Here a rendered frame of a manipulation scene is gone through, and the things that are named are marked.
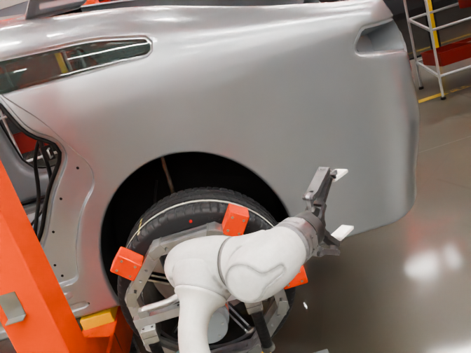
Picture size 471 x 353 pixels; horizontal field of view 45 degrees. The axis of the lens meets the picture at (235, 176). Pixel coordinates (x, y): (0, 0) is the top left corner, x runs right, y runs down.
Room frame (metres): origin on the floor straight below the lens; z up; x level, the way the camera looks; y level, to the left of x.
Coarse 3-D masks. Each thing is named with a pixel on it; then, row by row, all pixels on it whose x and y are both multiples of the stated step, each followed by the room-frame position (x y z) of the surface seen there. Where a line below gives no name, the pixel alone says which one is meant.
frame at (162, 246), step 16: (208, 224) 1.81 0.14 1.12; (160, 240) 1.80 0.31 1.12; (176, 240) 1.76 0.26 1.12; (144, 256) 1.82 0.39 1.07; (160, 256) 1.77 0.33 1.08; (144, 272) 1.77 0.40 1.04; (128, 288) 1.80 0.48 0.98; (128, 304) 1.77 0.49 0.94; (272, 304) 1.81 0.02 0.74; (288, 304) 1.75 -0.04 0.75; (272, 320) 1.75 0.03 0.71; (256, 336) 1.80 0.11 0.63; (176, 352) 1.77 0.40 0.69; (224, 352) 1.80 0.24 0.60; (240, 352) 1.76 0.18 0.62; (256, 352) 1.75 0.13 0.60
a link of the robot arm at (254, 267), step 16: (240, 240) 0.94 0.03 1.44; (256, 240) 0.91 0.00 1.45; (272, 240) 0.90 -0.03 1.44; (288, 240) 0.92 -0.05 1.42; (224, 256) 0.93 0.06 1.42; (240, 256) 0.87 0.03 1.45; (256, 256) 0.86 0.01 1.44; (272, 256) 0.87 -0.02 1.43; (288, 256) 0.89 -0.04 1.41; (304, 256) 0.93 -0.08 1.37; (224, 272) 0.92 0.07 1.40; (240, 272) 0.85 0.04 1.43; (256, 272) 0.84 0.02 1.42; (272, 272) 0.85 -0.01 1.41; (288, 272) 0.87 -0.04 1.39; (240, 288) 0.85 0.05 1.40; (256, 288) 0.84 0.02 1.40; (272, 288) 0.84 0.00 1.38
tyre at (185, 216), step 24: (192, 192) 2.01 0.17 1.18; (216, 192) 2.00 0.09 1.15; (144, 216) 2.01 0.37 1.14; (168, 216) 1.86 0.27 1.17; (192, 216) 1.84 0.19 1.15; (216, 216) 1.84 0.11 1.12; (264, 216) 1.93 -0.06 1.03; (144, 240) 1.85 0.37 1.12; (120, 288) 1.86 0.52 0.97; (288, 312) 1.84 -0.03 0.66
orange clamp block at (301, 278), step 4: (300, 272) 1.75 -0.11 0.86; (304, 272) 1.75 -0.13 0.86; (296, 276) 1.75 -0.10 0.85; (300, 276) 1.75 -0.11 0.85; (304, 276) 1.75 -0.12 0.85; (292, 280) 1.75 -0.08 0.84; (296, 280) 1.75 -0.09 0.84; (300, 280) 1.75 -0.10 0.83; (304, 280) 1.75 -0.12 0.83; (288, 284) 1.75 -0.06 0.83; (292, 284) 1.75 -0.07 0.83; (296, 284) 1.75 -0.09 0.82; (300, 284) 1.75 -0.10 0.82; (284, 288) 1.75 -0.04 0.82; (288, 288) 1.75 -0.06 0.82
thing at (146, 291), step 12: (156, 276) 1.87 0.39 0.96; (144, 288) 1.92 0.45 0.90; (156, 288) 2.08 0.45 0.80; (144, 300) 1.87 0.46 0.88; (156, 300) 2.00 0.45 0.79; (264, 300) 1.86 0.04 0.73; (240, 312) 2.00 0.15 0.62; (264, 312) 1.85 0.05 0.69; (168, 324) 1.92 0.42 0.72; (228, 324) 1.96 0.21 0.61; (240, 324) 1.86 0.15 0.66; (252, 324) 1.86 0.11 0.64; (168, 336) 1.86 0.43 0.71; (228, 336) 1.88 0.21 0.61; (240, 336) 1.85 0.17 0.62
